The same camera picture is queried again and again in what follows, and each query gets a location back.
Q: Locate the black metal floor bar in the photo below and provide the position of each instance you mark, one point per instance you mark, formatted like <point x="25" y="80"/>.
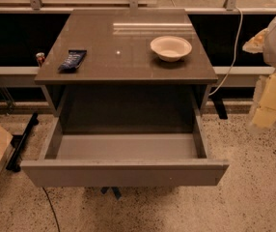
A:
<point x="18" y="143"/>

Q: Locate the red soda can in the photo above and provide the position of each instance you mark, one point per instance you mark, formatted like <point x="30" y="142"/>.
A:
<point x="40" y="58"/>

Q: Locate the open grey top drawer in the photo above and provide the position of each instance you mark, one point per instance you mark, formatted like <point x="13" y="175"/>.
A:
<point x="125" y="160"/>

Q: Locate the grey drawer cabinet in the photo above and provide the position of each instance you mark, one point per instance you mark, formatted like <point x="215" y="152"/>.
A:
<point x="122" y="86"/>

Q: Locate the white paper bowl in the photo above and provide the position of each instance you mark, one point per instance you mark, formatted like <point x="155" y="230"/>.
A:
<point x="170" y="48"/>

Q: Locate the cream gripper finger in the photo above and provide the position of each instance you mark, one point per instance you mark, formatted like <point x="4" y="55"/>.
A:
<point x="263" y="110"/>
<point x="255" y="44"/>

